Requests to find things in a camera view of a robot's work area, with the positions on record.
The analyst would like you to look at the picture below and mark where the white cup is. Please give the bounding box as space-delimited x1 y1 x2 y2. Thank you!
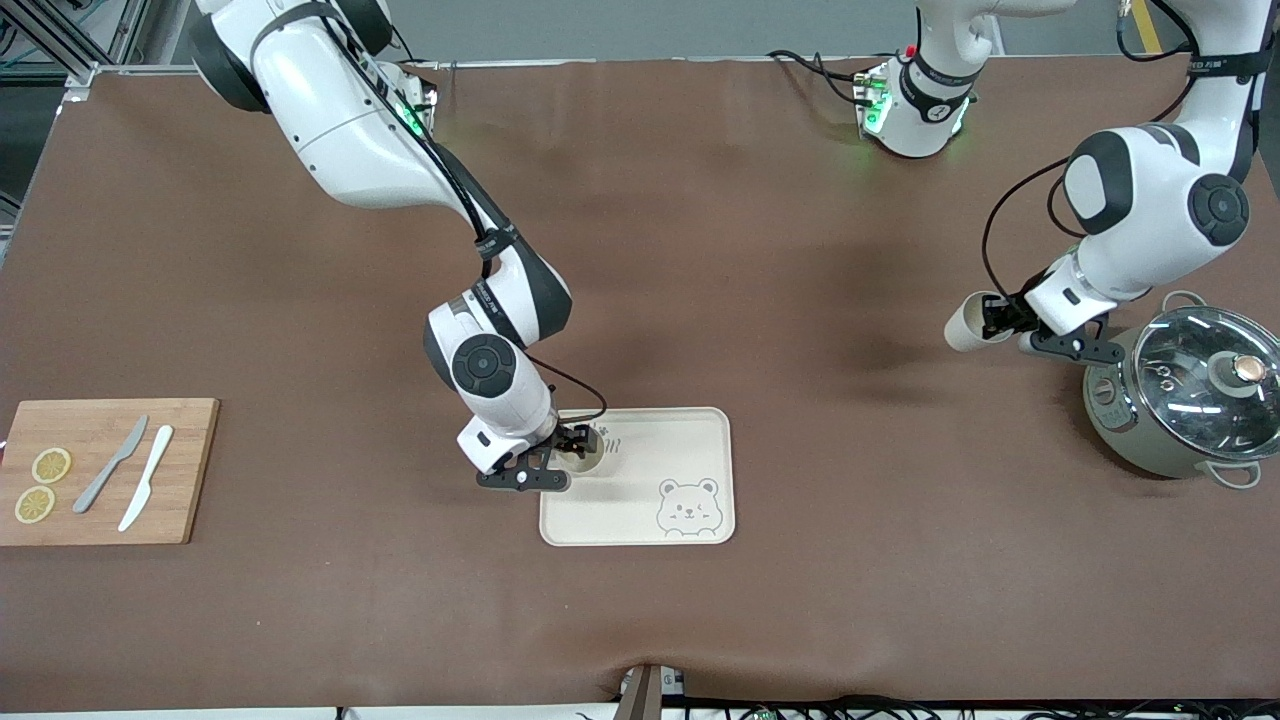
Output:
560 425 609 476
944 290 1016 353

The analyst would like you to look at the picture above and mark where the cream bear print tray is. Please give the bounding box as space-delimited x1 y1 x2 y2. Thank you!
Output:
540 406 736 547

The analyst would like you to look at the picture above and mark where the grey-green electric pot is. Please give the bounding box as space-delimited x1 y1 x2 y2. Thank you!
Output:
1083 290 1280 491

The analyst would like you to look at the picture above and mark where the glass pot lid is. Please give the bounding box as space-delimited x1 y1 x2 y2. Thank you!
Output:
1133 305 1280 463

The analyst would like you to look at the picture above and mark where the brown table cover mat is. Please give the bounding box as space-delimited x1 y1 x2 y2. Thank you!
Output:
0 58 1280 713

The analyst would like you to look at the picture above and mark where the wooden cutting board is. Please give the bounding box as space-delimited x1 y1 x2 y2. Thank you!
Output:
0 398 221 547

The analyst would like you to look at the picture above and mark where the white plastic knife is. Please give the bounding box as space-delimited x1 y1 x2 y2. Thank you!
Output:
118 425 175 533

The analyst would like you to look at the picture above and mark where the grey plastic knife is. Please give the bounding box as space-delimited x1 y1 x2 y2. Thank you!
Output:
72 415 150 515

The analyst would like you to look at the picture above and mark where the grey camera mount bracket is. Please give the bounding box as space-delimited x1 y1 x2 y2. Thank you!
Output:
615 662 689 720

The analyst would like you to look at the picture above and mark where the black base cable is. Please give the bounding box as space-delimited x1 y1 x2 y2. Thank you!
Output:
767 47 873 107

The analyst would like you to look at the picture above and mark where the aluminium frame profile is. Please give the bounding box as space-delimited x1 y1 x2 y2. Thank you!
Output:
0 0 151 91

